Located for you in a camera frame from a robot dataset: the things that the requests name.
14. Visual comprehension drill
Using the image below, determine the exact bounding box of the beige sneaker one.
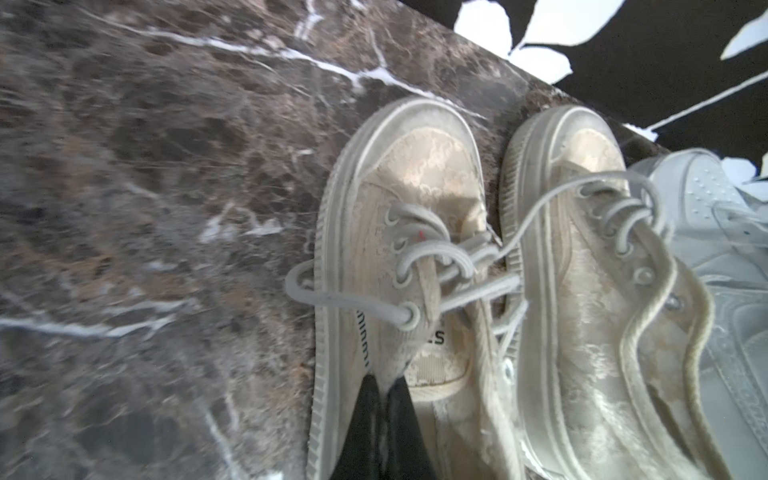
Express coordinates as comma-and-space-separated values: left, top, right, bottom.
499, 105, 730, 479
285, 97, 527, 479

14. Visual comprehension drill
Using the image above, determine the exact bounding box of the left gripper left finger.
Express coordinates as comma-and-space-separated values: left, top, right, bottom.
330, 374, 381, 480

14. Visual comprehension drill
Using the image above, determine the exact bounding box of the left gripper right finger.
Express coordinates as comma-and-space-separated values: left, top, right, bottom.
385, 377, 438, 480

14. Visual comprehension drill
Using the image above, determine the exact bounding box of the white sneaker one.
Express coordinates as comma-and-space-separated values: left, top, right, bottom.
631, 148, 767, 479

